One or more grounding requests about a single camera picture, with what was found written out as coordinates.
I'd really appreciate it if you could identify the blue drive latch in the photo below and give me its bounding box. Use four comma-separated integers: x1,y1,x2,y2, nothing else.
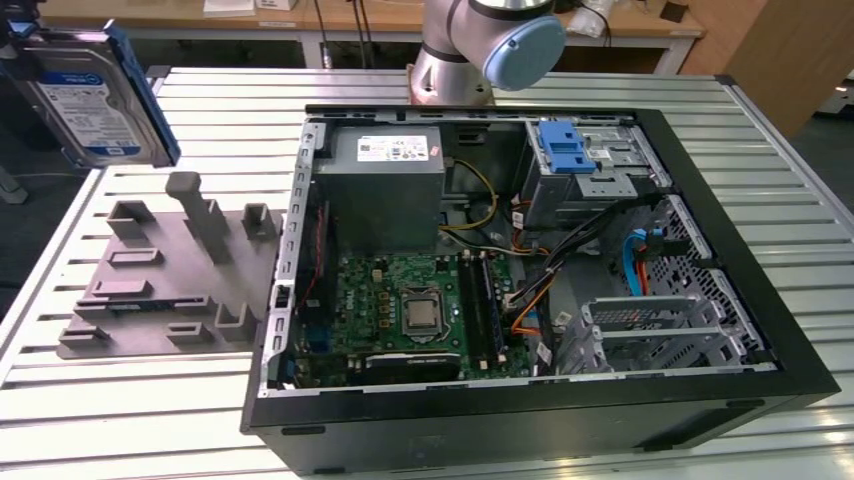
538,122,597,175

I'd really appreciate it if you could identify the black RAM slot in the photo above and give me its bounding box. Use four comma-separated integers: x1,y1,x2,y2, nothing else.
467,253,494,369
486,253,513,369
459,253,483,369
477,253,503,369

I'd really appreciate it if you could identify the hard disk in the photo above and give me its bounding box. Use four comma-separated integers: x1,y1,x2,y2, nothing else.
0,18,183,170

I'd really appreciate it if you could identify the silver CPU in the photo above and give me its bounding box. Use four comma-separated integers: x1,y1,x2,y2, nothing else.
403,298,443,330

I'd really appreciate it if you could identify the grey white wire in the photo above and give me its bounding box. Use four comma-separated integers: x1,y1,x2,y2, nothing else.
439,227,555,257

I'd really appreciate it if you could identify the green motherboard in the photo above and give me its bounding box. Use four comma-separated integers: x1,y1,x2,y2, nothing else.
290,252,535,386

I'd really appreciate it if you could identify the black cable bundle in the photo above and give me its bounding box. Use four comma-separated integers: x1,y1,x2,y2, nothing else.
510,197,669,307

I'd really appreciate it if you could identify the grey parts rack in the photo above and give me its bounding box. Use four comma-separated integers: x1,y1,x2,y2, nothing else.
58,171,286,359

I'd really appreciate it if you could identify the blue SATA wire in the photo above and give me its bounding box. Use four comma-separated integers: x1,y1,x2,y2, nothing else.
622,227,670,297

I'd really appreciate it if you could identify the orange wire bundle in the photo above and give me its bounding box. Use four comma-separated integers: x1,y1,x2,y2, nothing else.
510,279,546,336

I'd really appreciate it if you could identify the grey power supply unit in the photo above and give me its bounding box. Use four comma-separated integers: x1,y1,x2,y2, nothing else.
314,124,447,256

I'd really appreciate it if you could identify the CPU socket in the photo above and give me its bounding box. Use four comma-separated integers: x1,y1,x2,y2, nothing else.
396,286,452,345

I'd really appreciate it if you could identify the black graphics card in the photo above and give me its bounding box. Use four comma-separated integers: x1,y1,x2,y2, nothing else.
346,349,463,385

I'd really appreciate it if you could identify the black PC case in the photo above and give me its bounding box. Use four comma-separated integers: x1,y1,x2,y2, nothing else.
239,103,841,476

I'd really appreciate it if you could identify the yellow black power wire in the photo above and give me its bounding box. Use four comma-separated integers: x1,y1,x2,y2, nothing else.
438,157,501,232

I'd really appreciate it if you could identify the metal disk bay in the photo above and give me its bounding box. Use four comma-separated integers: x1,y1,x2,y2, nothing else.
578,294,762,374

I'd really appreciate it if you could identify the red yellow power wire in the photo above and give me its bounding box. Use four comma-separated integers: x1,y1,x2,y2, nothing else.
635,247,654,296

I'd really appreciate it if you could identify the white PSU label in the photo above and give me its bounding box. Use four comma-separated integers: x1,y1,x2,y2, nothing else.
356,133,430,163

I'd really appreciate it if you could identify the metal optical drive cage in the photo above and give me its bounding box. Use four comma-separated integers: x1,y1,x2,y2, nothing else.
522,119,673,230

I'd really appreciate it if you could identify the wooden desk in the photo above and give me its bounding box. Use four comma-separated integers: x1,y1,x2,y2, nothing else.
0,0,707,76

